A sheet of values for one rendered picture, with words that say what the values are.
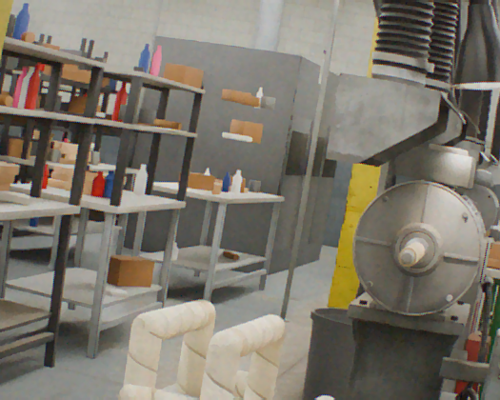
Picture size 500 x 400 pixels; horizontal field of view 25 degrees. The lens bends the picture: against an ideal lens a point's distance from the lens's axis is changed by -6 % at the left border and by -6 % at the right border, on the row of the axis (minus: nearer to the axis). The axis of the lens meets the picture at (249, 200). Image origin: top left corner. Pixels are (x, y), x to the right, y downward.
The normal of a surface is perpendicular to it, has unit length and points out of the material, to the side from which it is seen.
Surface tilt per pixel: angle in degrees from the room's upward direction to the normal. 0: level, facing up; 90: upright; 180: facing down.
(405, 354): 90
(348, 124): 90
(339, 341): 93
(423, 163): 90
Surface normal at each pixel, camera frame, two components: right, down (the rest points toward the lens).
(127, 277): 0.75, 0.16
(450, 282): -0.12, 0.11
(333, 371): -0.54, 0.01
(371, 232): -0.35, -0.04
